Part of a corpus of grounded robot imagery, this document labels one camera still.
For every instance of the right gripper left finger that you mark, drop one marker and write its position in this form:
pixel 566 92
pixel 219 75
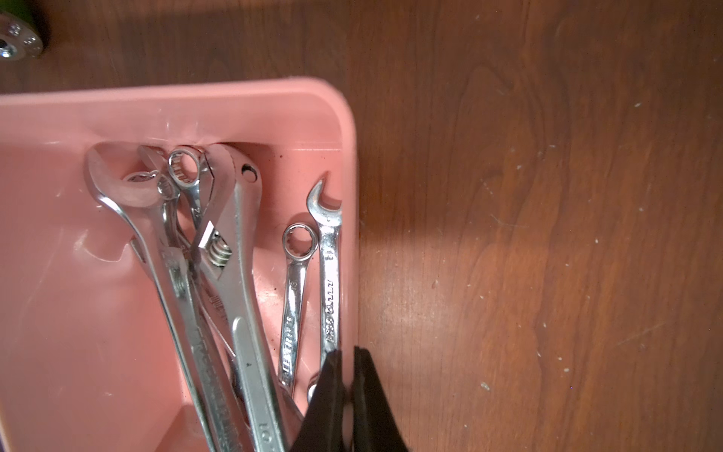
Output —
pixel 321 429

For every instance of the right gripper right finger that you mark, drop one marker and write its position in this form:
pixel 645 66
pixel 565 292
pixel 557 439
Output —
pixel 375 429

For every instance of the small combination wrench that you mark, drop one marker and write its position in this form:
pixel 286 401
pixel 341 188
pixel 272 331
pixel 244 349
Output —
pixel 329 225
pixel 294 291

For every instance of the adjustable wrench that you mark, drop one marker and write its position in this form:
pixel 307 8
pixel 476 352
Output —
pixel 223 252

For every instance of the pink plastic storage box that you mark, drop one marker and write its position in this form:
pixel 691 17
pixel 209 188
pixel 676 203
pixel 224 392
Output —
pixel 87 360

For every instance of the large combination wrench 22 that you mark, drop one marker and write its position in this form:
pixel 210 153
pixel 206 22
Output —
pixel 147 201

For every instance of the large combination wrench 19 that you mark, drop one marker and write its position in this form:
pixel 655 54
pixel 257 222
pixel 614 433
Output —
pixel 188 168

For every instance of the green hose nozzle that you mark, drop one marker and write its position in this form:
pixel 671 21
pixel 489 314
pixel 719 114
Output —
pixel 21 36

